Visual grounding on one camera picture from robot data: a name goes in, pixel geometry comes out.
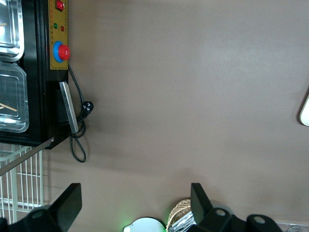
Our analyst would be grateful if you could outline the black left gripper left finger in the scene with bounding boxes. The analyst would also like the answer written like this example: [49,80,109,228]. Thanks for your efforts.
[0,183,83,232]

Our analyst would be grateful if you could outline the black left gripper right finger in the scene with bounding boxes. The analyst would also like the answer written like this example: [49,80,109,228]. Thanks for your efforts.
[190,182,283,232]

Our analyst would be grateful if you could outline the steel food tray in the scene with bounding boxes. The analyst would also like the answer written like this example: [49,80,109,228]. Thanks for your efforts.
[0,0,25,58]
[0,61,30,133]

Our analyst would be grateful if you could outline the cream plastic tray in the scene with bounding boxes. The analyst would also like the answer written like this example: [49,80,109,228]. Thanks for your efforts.
[298,92,309,127]

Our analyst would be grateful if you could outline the stacked foil containers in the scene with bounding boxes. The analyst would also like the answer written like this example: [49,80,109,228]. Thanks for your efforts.
[169,211,197,232]

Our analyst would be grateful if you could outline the light woven wicker basket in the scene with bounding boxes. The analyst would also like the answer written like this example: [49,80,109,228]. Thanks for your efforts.
[166,198,194,232]

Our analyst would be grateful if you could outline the silver metal bar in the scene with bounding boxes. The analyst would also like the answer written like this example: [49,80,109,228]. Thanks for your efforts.
[0,136,55,177]

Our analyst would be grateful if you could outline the clear acrylic bottle rack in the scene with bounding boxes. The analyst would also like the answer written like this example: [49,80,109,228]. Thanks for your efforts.
[275,219,309,232]

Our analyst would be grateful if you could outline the black heating machine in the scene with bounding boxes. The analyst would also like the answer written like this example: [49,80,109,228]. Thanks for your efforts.
[0,0,70,150]

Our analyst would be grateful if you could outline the red round emergency knob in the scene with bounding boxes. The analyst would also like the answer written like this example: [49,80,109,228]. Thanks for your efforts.
[53,41,71,62]

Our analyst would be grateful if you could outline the white wire rack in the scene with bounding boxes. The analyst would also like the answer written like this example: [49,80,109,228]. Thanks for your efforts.
[0,142,50,225]

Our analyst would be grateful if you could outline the silver machine handle bar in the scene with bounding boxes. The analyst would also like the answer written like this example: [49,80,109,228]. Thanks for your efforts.
[58,81,79,134]

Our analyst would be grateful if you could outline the black power cable with plug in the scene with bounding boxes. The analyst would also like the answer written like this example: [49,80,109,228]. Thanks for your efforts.
[68,63,95,163]

